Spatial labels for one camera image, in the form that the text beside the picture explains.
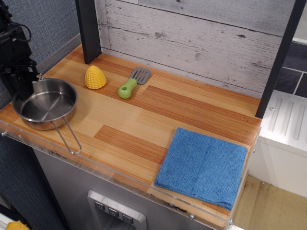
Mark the white toy sink unit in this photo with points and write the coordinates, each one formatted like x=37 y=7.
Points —
x=280 y=153

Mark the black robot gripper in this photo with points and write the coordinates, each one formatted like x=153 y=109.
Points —
x=17 y=69

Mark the yellow object bottom left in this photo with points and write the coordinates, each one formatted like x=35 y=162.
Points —
x=16 y=225

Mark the green handled grey spatula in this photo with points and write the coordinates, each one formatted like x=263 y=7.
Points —
x=138 y=76

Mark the grey toy fridge cabinet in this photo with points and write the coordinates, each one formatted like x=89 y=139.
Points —
x=129 y=180

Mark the silver metal pot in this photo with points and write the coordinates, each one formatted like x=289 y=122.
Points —
x=52 y=105

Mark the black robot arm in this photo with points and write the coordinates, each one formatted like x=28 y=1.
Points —
x=5 y=21

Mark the black right post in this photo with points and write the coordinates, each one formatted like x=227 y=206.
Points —
x=289 y=33

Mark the silver dispenser button panel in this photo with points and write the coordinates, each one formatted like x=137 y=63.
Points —
x=109 y=214

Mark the yellow toy corn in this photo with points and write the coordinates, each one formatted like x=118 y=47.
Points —
x=94 y=78

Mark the blue folded cloth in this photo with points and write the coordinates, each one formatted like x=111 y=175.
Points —
x=203 y=167

